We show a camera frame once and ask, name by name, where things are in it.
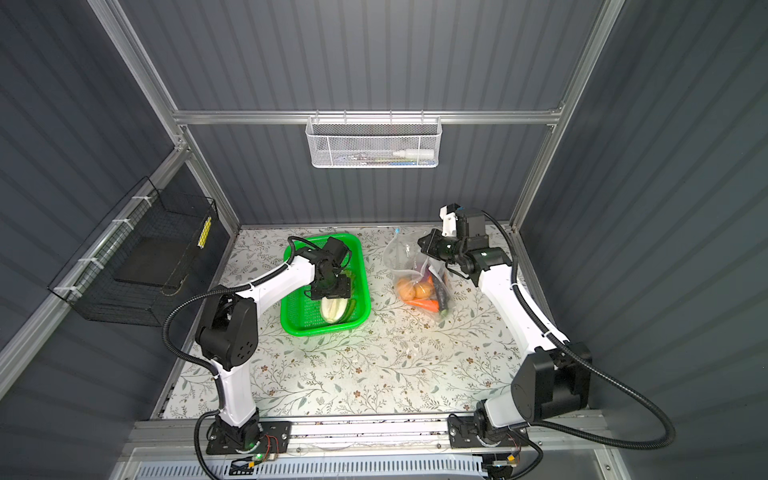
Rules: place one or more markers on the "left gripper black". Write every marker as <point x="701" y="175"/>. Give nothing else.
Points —
<point x="343" y="289"/>

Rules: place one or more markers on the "green plastic basket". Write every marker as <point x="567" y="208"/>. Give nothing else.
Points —
<point x="327" y="254"/>

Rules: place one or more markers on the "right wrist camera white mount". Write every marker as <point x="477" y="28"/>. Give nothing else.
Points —
<point x="449" y="217"/>

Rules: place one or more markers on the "white wire wall basket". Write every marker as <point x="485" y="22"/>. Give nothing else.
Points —
<point x="360" y="142"/>

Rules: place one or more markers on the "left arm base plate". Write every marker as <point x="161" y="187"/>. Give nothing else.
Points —
<point x="255" y="437"/>

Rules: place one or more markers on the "clear zip top bag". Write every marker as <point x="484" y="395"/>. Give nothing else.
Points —
<point x="403" y="258"/>

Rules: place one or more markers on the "black wire wall basket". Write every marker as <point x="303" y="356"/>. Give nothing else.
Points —
<point x="88" y="286"/>

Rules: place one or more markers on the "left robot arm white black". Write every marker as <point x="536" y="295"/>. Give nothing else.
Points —
<point x="228" y="331"/>

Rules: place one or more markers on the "black pad in basket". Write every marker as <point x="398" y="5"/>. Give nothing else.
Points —
<point x="158" y="262"/>

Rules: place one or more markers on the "white vented cable duct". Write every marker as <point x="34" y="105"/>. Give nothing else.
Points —
<point x="445" y="466"/>

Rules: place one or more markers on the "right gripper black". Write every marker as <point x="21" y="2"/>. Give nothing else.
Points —
<point x="431" y="249"/>

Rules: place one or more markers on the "orange carrot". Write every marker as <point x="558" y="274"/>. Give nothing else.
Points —
<point x="425" y="304"/>

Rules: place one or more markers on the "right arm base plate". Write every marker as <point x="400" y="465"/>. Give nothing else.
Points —
<point x="466" y="432"/>

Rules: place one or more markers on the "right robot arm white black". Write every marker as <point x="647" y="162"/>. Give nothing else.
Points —
<point x="549" y="382"/>

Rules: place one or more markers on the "white marker in basket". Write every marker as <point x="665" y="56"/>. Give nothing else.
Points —
<point x="415" y="154"/>

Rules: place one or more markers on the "napa cabbage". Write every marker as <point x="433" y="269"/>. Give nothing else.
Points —
<point x="335" y="310"/>

